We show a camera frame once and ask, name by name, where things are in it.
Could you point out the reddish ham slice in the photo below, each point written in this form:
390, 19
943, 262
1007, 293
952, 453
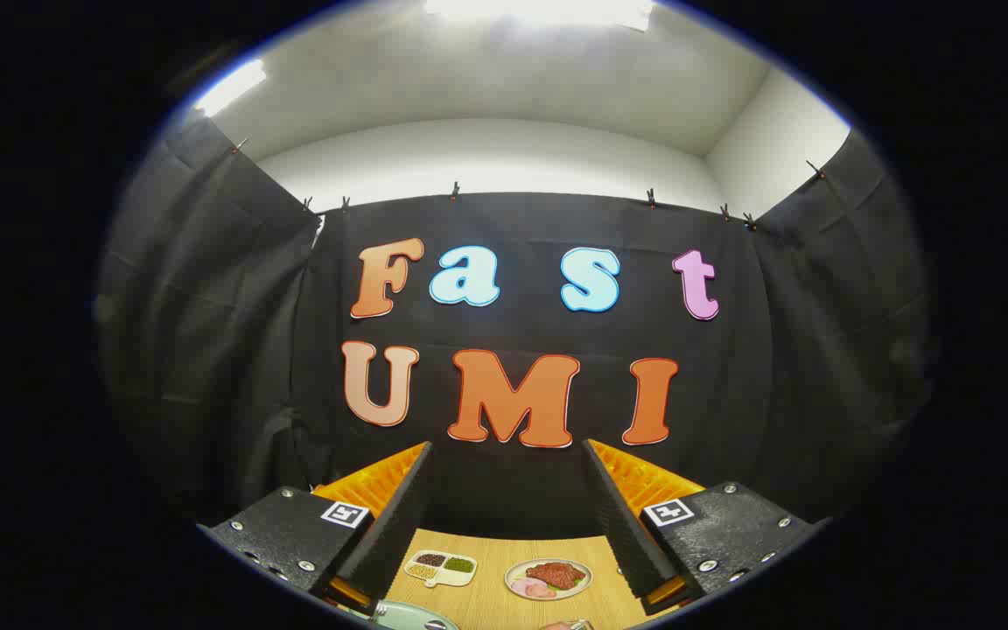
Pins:
542, 591

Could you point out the pile of dark beans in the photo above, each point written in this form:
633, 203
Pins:
430, 560

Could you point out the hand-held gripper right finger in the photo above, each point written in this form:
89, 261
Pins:
622, 525

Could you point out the pile of yellow beans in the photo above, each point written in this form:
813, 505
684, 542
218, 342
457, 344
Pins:
421, 571

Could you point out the white divided dish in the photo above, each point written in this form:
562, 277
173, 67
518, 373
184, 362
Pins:
447, 577

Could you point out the pale pink ham slice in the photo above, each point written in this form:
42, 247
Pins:
521, 584

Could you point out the black backdrop cloth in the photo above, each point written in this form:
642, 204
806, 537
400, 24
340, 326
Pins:
513, 490

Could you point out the round white food plate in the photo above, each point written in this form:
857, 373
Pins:
581, 590

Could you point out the brown steak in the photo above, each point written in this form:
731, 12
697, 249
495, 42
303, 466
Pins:
556, 574

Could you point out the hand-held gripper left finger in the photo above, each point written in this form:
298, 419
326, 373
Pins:
395, 534

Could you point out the pile of green beans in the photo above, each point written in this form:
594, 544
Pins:
459, 565

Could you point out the light blue plate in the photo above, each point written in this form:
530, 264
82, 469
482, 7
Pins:
412, 617

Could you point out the ceiling light panel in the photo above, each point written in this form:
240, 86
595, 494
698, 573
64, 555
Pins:
231, 86
539, 10

